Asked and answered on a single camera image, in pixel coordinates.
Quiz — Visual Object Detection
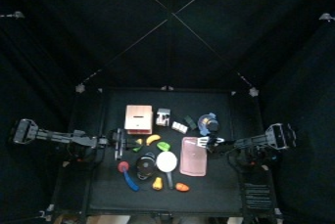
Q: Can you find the yellow green toy vegetable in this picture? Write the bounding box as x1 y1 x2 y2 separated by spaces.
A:
133 138 145 154

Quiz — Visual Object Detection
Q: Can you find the white toy spatula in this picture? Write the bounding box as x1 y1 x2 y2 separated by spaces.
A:
196 137 212 149

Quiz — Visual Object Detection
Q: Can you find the yellow toy banana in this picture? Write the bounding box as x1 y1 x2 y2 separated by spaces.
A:
145 133 163 147

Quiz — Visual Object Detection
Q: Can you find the pink plastic tray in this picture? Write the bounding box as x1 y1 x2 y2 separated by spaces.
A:
180 136 210 178

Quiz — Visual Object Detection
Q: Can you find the blue bowl with dark item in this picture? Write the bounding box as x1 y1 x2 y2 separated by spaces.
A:
196 112 222 137

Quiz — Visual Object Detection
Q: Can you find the black toy pan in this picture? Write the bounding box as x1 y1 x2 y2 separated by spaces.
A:
135 152 159 181

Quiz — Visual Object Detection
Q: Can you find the pink wooden box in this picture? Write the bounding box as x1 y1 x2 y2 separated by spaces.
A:
125 104 155 135

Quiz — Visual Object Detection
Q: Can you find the green toy pepper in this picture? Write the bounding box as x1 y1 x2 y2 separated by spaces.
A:
156 141 173 153

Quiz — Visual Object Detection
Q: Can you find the dark green toy vegetable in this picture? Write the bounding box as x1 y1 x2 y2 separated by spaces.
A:
184 114 199 131

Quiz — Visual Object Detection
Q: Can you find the red and blue spoon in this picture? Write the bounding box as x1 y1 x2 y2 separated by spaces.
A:
117 160 141 193

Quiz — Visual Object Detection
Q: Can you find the white round ladle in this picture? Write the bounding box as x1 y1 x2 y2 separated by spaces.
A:
155 151 180 190

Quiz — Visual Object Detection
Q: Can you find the small white block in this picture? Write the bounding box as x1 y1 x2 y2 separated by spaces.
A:
171 121 191 135

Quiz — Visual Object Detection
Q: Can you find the small silver toy appliance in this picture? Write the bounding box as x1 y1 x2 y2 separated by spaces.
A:
155 108 172 127

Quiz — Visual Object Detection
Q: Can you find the yellow toy pear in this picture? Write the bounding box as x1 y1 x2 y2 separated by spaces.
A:
151 176 165 191

